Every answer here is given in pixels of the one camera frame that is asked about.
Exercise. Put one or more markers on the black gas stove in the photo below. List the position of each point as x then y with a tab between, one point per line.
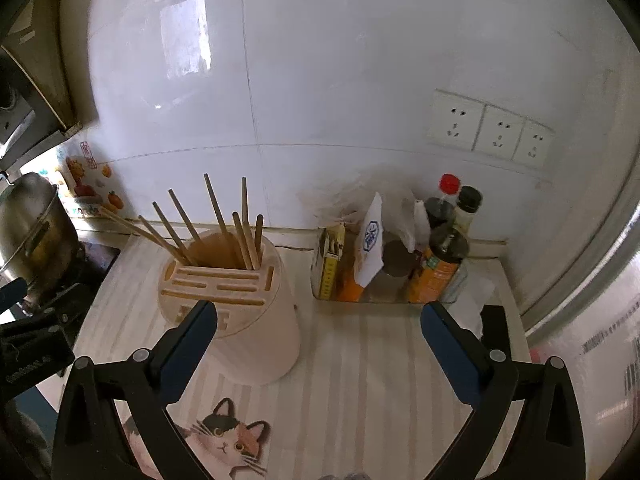
73	294

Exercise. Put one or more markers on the clear condiment tray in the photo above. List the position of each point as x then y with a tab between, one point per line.
390	284

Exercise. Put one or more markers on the striped cat table mat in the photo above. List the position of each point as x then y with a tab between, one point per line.
365	395

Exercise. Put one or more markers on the clear plastic bag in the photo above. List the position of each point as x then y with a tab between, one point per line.
346	201

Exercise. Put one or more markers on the white triple wall socket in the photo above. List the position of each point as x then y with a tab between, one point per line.
474	126

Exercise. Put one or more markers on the black cap pale bottle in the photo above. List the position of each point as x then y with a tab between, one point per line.
468	203

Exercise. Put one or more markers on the red cap dark bottle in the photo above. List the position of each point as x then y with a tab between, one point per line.
440	208

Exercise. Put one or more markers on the black smartphone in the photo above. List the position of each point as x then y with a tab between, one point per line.
495	330

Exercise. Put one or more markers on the orange label sauce bottle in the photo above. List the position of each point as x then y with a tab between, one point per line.
446	249

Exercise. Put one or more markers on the black range hood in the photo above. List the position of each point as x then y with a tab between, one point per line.
37	111

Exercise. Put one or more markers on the wooden chopstick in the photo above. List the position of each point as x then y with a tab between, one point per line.
174	251
217	211
132	228
251	246
244	202
239	234
184	216
258	236
135	230
174	236

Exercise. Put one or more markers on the yellow seasoning box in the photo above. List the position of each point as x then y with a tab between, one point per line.
327	256

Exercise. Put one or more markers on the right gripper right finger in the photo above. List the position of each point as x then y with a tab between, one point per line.
484	383

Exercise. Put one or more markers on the fruit cartoon wall sticker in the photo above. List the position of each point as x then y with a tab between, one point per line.
91	183

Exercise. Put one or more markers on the stainless steel stock pot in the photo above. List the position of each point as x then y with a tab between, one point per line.
38	240

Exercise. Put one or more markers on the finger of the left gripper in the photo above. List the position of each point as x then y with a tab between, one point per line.
12	293

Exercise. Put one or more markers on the white crumpled tissue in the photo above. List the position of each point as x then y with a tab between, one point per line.
467	297

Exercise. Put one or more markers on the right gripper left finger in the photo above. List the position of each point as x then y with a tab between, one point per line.
154	378

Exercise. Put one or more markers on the beige round utensil holder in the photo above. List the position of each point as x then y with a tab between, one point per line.
257	340

